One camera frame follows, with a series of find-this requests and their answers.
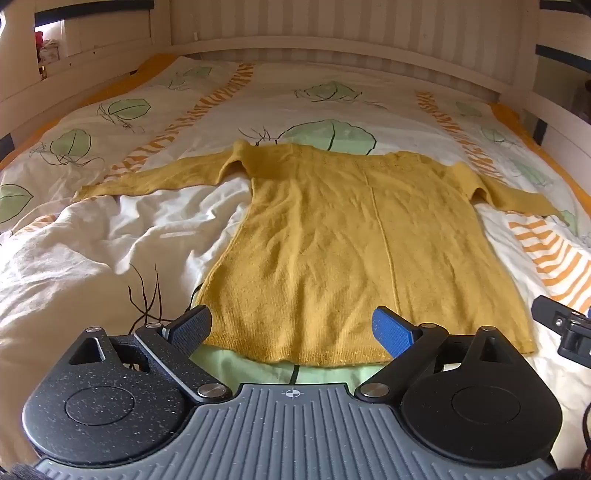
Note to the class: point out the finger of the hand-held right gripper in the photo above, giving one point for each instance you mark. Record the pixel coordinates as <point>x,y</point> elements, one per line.
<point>549,310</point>

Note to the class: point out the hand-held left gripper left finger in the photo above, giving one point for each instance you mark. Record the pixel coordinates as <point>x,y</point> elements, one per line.
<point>191,330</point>

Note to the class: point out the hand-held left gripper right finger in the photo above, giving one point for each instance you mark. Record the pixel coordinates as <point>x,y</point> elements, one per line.
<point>392,330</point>

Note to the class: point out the yellow knit sweater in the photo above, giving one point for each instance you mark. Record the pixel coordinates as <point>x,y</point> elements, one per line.
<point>346,240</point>

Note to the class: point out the leaf printed duvet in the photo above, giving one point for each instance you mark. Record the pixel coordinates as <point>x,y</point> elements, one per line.
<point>138,230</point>

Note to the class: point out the red cloth clutter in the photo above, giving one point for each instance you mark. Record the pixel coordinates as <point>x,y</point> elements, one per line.
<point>46,50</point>

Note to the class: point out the white wooden bed frame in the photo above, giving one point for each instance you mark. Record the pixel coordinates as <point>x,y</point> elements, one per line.
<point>323,50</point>

